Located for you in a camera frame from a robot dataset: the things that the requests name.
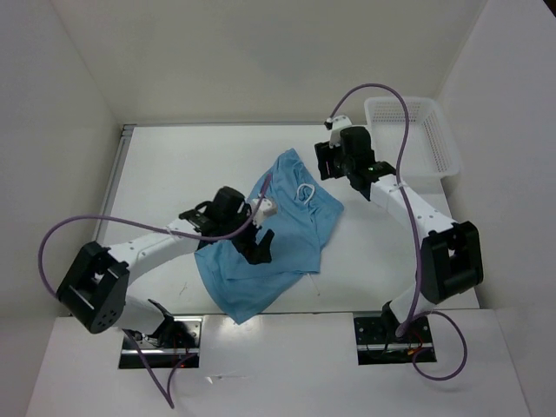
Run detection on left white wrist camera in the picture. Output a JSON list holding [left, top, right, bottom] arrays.
[[249, 197, 278, 228]]

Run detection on purple cable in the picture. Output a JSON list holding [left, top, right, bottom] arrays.
[[330, 83, 469, 382], [38, 173, 275, 409]]

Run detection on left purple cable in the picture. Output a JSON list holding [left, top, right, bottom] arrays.
[[38, 173, 275, 409]]

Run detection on light blue shorts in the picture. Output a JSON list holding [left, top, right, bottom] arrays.
[[195, 149, 344, 324]]

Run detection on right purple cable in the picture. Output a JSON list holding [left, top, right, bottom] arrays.
[[330, 83, 469, 382]]

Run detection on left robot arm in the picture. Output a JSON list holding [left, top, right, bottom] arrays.
[[56, 187, 278, 348]]

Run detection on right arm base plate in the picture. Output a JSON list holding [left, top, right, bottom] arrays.
[[353, 312, 437, 366]]

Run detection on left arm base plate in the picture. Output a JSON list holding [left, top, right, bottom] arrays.
[[118, 315, 203, 370]]

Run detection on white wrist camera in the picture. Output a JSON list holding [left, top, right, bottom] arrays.
[[249, 197, 278, 228], [324, 116, 353, 148]]

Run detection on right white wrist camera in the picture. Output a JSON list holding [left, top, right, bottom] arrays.
[[324, 116, 353, 148]]

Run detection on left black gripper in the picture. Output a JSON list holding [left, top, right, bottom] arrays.
[[220, 203, 273, 264]]

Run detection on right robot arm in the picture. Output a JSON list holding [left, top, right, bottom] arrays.
[[314, 126, 484, 341]]

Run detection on white plastic basket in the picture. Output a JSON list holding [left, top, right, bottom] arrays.
[[364, 97, 460, 179]]

